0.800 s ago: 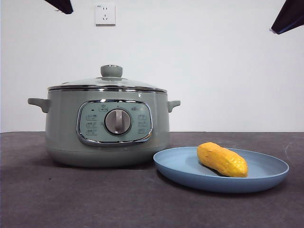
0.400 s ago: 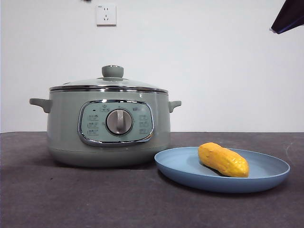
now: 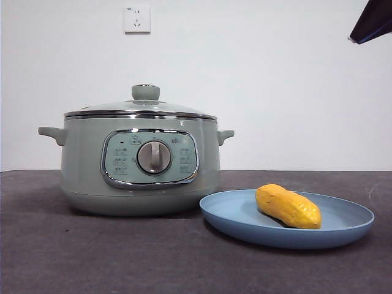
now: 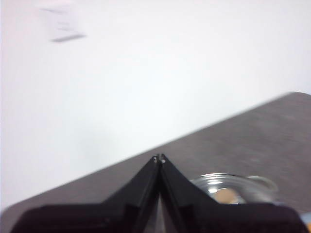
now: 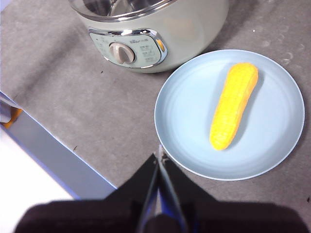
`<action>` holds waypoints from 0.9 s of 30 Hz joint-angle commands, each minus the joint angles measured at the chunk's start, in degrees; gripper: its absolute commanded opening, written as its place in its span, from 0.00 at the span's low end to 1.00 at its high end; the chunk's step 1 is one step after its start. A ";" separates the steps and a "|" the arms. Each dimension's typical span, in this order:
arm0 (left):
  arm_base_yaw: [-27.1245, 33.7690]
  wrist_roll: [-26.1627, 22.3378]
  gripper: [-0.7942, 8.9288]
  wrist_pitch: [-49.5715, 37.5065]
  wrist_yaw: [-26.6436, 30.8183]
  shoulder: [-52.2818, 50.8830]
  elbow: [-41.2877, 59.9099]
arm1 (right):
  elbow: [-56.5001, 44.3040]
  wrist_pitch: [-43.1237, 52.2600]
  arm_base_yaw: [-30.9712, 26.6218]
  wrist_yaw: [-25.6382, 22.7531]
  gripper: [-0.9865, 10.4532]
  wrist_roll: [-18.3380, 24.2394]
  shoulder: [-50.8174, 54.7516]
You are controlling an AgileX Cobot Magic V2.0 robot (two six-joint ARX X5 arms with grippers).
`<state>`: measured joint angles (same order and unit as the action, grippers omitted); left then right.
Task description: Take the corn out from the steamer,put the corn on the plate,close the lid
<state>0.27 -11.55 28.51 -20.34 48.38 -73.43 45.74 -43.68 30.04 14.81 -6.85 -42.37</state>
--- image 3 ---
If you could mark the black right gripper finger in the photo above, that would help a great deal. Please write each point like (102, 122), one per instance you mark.
(373, 26)

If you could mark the yellow corn cob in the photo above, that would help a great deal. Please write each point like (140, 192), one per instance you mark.
(288, 208)

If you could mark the glass lid with green knob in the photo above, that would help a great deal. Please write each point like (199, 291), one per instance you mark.
(144, 107)

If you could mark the blue round plate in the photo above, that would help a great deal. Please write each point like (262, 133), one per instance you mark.
(235, 214)

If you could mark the pale green electric steamer pot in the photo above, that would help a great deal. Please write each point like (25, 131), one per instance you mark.
(82, 165)

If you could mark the white wall socket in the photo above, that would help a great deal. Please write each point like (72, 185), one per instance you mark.
(137, 20)

